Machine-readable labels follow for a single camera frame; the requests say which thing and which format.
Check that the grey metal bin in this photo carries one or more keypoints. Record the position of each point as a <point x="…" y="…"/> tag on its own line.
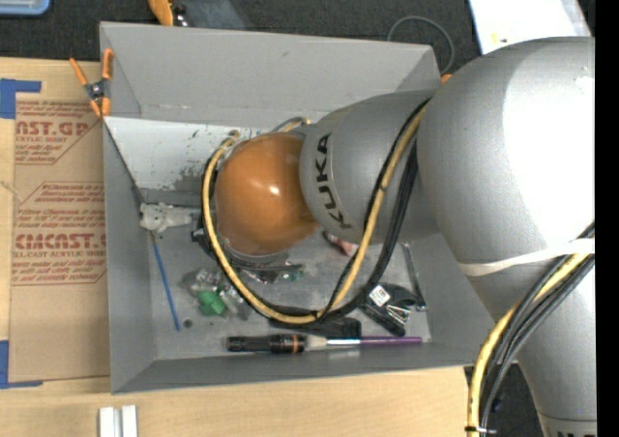
<point x="242" y="67"/>

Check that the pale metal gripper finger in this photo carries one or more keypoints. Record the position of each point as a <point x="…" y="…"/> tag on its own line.
<point x="207" y="275"/>
<point x="200" y="287"/>

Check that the thin blue stick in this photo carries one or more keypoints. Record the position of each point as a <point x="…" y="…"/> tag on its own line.
<point x="167" y="287"/>

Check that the thin grey metal rod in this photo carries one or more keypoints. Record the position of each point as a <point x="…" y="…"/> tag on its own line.
<point x="414" y="275"/>

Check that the black marker pen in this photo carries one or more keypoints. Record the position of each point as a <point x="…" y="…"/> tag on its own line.
<point x="263" y="343"/>

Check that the brown cardboard board red print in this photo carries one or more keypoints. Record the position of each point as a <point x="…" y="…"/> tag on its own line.
<point x="58" y="309"/>

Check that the white toy figure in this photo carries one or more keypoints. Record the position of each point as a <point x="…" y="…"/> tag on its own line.
<point x="162" y="216"/>

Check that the pink and white small toy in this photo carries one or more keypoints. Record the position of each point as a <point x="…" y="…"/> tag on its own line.
<point x="341" y="244"/>

